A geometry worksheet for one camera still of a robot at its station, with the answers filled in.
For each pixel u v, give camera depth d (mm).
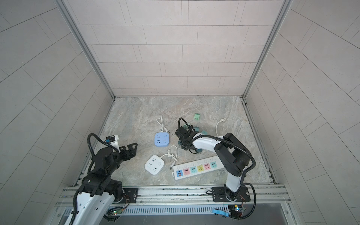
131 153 669
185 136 705
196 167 787
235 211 680
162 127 949
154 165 792
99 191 515
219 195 711
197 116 1020
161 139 892
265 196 723
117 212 644
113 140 651
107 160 552
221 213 652
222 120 1015
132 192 723
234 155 462
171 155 830
